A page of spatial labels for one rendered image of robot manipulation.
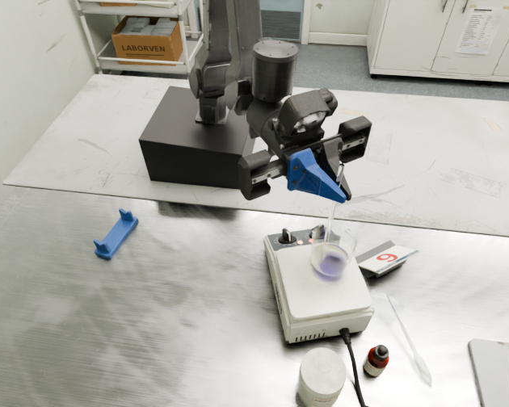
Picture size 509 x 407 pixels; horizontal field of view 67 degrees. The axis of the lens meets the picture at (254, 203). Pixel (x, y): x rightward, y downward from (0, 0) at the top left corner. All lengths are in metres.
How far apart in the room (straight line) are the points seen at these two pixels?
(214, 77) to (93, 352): 0.51
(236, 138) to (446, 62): 2.45
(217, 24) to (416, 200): 0.52
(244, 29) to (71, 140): 0.60
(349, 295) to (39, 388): 0.47
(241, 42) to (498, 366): 0.60
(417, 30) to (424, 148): 2.01
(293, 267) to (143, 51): 2.33
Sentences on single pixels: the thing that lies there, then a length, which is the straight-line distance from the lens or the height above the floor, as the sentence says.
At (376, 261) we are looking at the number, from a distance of 0.71.
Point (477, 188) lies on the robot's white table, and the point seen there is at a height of 0.90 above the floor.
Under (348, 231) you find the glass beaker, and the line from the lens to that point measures 0.56.
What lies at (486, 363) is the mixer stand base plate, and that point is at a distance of 0.69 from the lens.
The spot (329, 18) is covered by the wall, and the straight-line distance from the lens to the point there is 3.49.
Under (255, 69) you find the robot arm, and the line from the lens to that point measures 0.51.
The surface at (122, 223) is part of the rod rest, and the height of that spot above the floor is 0.91.
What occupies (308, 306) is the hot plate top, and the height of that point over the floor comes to 0.99.
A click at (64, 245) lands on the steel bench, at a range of 0.81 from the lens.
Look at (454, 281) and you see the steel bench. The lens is 0.76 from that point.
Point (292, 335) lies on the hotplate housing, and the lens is 0.59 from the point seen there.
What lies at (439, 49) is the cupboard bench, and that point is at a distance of 3.05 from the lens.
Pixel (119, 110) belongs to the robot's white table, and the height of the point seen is 0.90.
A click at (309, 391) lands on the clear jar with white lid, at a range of 0.54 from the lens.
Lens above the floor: 1.49
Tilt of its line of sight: 48 degrees down
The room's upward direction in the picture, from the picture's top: 1 degrees counter-clockwise
